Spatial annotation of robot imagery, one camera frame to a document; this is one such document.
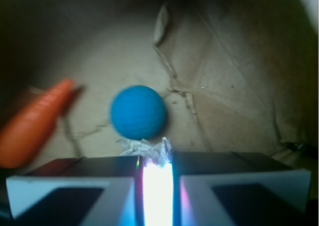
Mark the orange plastic carrot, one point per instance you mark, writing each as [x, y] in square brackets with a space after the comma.
[23, 136]

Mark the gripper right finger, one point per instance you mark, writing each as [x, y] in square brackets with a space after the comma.
[237, 189]

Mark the white paper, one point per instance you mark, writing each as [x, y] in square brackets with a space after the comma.
[157, 178]

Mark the brown paper bag bin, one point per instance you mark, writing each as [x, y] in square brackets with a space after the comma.
[236, 75]

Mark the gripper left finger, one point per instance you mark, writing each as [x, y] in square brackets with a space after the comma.
[105, 191]

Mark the blue dimpled ball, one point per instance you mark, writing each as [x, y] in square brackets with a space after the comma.
[138, 112]

